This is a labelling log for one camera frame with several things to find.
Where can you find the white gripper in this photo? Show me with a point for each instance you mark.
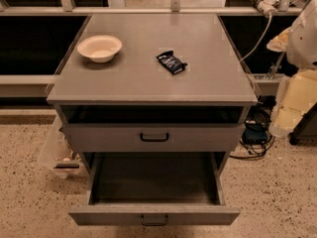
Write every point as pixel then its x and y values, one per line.
pixel 303 45

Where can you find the grey drawer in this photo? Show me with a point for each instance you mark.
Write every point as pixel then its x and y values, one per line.
pixel 153 138
pixel 154 189

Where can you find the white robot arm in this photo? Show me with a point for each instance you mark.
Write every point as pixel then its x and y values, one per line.
pixel 301 50

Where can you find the grey drawer cabinet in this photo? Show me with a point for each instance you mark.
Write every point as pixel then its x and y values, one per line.
pixel 134 88

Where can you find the metal diagonal rod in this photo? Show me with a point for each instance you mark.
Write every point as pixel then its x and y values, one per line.
pixel 273 69

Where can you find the dark cabinet at right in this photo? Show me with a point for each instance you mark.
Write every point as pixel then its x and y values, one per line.
pixel 306 128

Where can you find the white power strip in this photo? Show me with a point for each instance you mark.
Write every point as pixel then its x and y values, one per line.
pixel 267 7

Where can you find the dark blue snack packet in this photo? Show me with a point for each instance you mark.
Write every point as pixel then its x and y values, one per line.
pixel 171 63

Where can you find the white paper bowl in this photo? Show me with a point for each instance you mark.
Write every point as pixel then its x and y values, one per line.
pixel 99 48

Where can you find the clear plastic bin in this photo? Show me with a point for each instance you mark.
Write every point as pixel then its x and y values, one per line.
pixel 57 156

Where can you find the blue box with cables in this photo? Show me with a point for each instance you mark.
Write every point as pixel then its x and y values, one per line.
pixel 256 139

